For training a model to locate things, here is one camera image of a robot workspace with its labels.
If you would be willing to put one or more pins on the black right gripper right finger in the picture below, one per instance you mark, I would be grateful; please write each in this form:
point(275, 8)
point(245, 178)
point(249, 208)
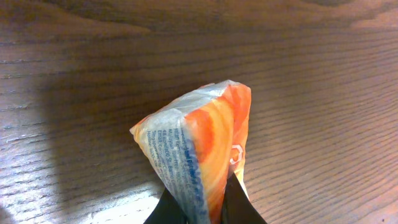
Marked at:
point(237, 208)

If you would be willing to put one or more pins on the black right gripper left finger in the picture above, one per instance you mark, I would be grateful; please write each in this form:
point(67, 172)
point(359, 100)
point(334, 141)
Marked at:
point(167, 211)

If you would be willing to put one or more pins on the orange tissue pack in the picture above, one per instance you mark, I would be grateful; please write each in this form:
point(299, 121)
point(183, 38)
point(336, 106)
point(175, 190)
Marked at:
point(195, 142)

